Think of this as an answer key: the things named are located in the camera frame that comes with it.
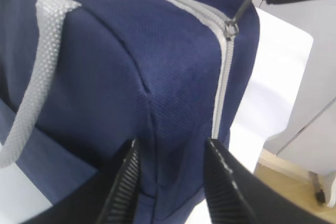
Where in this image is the navy blue lunch bag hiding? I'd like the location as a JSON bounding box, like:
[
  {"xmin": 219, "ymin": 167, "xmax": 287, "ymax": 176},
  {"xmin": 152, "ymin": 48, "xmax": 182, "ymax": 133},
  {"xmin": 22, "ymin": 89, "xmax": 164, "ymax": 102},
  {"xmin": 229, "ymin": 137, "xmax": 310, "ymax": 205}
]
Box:
[{"xmin": 1, "ymin": 0, "xmax": 260, "ymax": 223}]

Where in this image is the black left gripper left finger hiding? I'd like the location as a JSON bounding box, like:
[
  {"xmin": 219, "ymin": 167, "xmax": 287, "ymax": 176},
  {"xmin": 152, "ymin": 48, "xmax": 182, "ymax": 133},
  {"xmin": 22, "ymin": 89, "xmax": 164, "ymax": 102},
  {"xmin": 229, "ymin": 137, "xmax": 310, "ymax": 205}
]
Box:
[{"xmin": 97, "ymin": 139, "xmax": 141, "ymax": 224}]

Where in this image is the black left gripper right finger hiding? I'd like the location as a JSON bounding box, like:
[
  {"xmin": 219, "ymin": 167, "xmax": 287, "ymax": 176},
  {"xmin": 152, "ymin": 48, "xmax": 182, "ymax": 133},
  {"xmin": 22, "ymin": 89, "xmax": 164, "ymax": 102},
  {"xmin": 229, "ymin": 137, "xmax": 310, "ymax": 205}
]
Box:
[{"xmin": 203, "ymin": 138, "xmax": 326, "ymax": 224}]

